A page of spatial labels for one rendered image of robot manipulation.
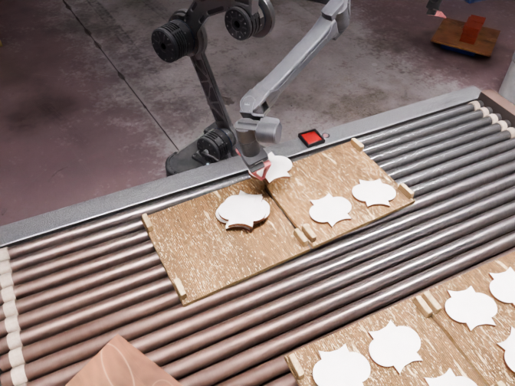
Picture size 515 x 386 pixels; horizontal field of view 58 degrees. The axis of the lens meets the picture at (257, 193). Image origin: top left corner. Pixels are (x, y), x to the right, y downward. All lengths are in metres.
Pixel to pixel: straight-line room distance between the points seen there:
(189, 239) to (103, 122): 2.18
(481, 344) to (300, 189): 0.70
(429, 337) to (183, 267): 0.69
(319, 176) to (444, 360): 0.70
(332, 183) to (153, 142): 1.87
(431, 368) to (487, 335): 0.19
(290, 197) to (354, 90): 2.36
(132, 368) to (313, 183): 0.85
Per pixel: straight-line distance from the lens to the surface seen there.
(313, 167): 1.66
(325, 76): 3.95
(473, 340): 1.38
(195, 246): 1.41
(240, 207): 1.44
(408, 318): 1.34
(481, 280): 1.49
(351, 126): 1.90
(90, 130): 3.46
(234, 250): 1.39
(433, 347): 1.32
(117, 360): 1.14
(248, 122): 1.30
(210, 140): 2.57
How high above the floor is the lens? 2.05
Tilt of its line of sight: 46 degrees down
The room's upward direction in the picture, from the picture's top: 2 degrees clockwise
